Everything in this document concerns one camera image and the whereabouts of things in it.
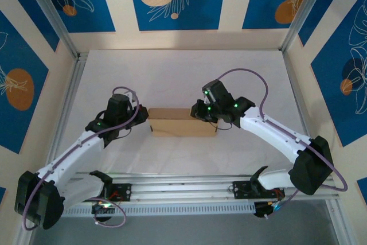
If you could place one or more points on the brown cardboard paper box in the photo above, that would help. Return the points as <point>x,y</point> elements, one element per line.
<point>180,126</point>

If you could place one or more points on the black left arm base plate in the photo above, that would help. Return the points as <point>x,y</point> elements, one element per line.
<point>123,192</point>

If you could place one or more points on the aluminium side rail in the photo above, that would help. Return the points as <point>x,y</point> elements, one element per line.
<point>68,98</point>
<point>302,113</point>

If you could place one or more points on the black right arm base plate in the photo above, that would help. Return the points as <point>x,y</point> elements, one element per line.
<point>241,189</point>

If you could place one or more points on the aluminium frame post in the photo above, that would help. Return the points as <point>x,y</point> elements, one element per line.
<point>304,12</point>
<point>52,12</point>

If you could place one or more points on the aluminium rail frame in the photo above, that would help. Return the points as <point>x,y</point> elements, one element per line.
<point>183,187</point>

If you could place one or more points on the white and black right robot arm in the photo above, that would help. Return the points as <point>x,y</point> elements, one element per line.
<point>275,133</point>

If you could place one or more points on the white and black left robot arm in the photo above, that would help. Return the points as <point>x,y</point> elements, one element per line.
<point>71,156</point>

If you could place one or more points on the black controller board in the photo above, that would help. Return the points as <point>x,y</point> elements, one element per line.
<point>103,213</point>
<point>261,210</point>

